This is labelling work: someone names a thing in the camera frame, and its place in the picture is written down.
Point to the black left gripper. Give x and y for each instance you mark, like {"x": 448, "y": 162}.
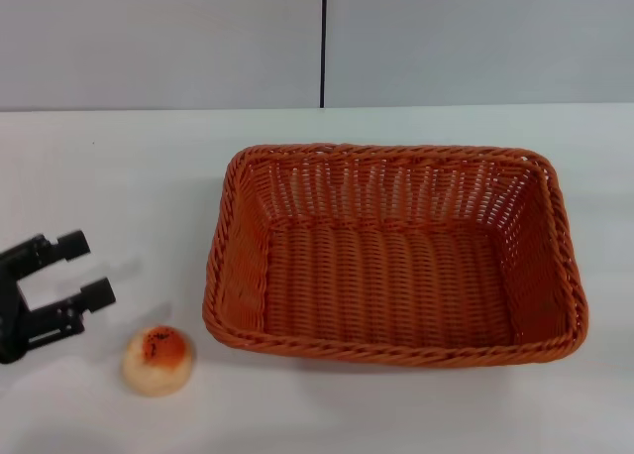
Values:
{"x": 20, "y": 335}

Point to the round bread bun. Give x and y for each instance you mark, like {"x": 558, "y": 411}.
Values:
{"x": 158, "y": 360}

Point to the orange woven plastic basket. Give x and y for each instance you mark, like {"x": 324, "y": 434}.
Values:
{"x": 391, "y": 275}

